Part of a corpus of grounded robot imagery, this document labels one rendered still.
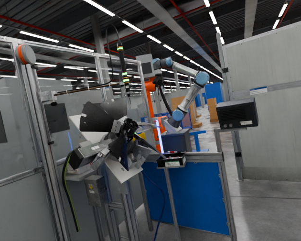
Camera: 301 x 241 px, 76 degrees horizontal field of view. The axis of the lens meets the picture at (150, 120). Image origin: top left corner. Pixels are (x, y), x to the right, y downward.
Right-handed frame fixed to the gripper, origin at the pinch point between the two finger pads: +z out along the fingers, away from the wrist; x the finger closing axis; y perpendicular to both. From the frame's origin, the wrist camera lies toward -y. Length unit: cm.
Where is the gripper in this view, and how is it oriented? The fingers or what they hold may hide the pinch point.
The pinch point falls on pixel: (160, 93)
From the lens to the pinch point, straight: 195.4
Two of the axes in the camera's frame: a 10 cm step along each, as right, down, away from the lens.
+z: 1.8, 9.8, 0.7
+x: -8.2, 1.1, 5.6
